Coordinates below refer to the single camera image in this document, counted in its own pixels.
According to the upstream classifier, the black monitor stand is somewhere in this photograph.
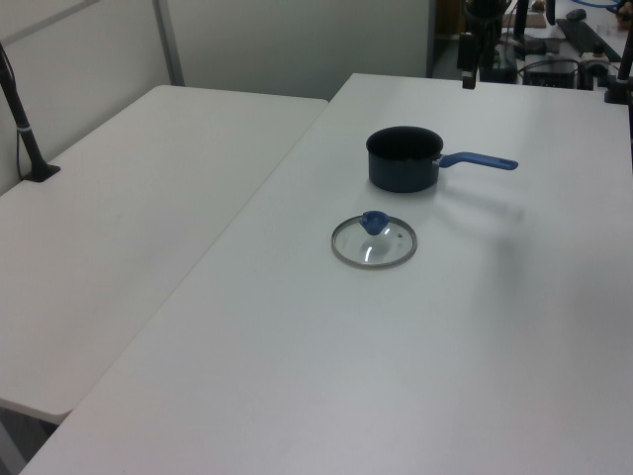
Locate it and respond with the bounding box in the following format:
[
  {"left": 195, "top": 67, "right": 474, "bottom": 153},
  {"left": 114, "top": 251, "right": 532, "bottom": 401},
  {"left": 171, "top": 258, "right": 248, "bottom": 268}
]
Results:
[{"left": 512, "top": 0, "right": 546, "bottom": 56}]

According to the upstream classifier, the grey metal partition post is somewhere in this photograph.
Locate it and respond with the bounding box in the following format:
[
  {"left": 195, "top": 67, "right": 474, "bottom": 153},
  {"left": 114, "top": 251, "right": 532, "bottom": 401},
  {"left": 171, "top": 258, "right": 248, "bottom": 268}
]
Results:
[{"left": 151, "top": 0, "right": 185, "bottom": 88}]

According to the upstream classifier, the blue cable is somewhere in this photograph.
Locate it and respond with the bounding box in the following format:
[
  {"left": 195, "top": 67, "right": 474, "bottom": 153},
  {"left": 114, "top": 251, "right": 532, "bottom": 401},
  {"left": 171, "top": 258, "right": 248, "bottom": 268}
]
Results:
[{"left": 568, "top": 0, "right": 622, "bottom": 14}]

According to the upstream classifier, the black electronics box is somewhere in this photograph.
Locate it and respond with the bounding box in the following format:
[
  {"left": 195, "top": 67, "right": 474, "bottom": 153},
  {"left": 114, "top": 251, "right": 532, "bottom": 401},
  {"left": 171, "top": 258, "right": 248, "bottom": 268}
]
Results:
[{"left": 522, "top": 57, "right": 581, "bottom": 89}]

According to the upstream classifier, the black camera pole with clamp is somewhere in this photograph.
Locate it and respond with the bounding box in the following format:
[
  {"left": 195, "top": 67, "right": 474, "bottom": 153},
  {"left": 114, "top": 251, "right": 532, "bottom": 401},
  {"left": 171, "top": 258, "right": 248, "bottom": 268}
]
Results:
[{"left": 602, "top": 37, "right": 633, "bottom": 105}]

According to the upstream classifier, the black keyboard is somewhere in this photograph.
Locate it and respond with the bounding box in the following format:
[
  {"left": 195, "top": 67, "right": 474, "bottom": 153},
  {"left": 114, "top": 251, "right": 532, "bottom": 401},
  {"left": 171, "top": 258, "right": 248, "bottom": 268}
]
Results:
[{"left": 556, "top": 18, "right": 622, "bottom": 63}]

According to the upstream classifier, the black camera pole with zip tie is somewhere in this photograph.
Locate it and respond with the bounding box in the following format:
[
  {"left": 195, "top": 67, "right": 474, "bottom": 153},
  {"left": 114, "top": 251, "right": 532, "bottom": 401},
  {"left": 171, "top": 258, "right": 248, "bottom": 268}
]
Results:
[{"left": 0, "top": 42, "right": 62, "bottom": 184}]

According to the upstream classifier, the dark blue saucepan, blue handle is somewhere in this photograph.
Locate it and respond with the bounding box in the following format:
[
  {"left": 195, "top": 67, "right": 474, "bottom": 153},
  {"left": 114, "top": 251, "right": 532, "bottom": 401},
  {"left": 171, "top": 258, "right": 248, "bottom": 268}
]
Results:
[{"left": 365, "top": 126, "right": 519, "bottom": 194}]

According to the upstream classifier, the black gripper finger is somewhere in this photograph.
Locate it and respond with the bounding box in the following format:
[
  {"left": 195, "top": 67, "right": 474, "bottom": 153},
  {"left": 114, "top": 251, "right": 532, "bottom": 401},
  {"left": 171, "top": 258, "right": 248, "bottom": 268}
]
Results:
[
  {"left": 478, "top": 29, "right": 500, "bottom": 82},
  {"left": 457, "top": 32, "right": 479, "bottom": 91}
]

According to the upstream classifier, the glass lid with blue knob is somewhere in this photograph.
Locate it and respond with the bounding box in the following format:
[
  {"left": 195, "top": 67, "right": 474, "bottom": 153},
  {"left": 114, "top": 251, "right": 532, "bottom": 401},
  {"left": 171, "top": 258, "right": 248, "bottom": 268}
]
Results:
[{"left": 330, "top": 210, "right": 418, "bottom": 270}]

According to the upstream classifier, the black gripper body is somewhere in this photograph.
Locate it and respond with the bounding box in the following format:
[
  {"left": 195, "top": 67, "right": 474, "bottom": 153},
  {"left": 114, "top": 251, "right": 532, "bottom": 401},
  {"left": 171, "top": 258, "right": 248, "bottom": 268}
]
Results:
[{"left": 464, "top": 0, "right": 510, "bottom": 39}]

